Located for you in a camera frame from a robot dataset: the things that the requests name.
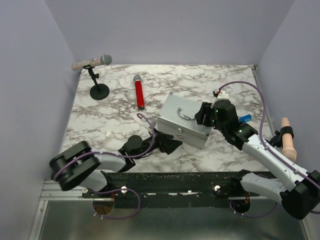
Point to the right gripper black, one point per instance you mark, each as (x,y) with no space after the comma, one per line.
(206,108)

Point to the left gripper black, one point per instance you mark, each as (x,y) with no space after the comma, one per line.
(165,142)

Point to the grey metal medicine case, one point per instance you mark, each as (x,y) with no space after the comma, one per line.
(177,118)

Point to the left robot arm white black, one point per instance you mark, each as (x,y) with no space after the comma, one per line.
(76,166)

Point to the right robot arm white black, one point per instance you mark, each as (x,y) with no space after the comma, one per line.
(294,187)

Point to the blue white small box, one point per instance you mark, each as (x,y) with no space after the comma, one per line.
(246,120)

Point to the red glitter microphone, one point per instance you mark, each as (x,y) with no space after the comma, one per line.
(139,92)

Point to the beige microphone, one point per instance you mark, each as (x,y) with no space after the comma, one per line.
(287,135)

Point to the black microphone stand left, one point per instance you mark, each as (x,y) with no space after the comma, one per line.
(99,91)

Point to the silver glitter microphone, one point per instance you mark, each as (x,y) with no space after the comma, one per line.
(94,62)

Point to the black mounting rail base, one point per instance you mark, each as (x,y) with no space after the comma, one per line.
(162,189)

